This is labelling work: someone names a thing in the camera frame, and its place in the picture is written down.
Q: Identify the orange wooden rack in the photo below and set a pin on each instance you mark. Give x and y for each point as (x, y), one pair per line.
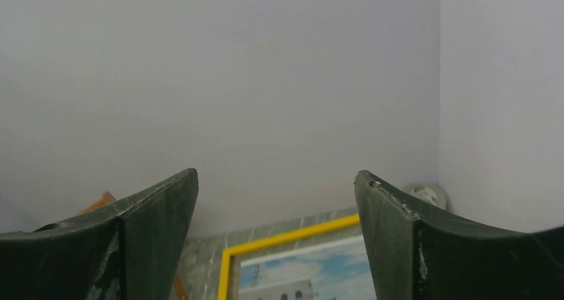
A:
(108, 198)

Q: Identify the printed building photo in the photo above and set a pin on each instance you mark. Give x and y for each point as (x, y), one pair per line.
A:
(332, 270)

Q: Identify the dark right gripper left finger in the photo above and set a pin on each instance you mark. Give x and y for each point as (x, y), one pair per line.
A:
(128, 249)

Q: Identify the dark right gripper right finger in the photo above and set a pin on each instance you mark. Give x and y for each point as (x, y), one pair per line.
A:
(419, 251)

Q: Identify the clear tape roll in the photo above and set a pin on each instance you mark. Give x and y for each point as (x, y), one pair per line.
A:
(431, 193)

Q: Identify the yellow wooden picture frame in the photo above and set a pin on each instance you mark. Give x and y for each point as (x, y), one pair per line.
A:
(318, 229)

